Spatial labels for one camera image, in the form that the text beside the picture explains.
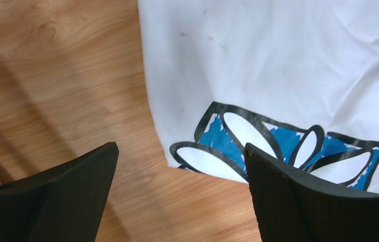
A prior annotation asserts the white t-shirt blue print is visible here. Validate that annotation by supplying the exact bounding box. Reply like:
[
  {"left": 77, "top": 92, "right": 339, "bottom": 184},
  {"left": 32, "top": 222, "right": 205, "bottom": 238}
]
[{"left": 138, "top": 1, "right": 379, "bottom": 193}]

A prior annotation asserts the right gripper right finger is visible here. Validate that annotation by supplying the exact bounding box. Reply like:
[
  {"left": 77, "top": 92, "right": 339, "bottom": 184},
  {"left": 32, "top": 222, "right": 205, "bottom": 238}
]
[{"left": 244, "top": 143, "right": 379, "bottom": 241}]

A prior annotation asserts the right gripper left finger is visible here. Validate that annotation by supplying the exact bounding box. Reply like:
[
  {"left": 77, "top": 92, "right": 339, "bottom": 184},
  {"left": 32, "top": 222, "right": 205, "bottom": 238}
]
[{"left": 0, "top": 142, "right": 119, "bottom": 241}]

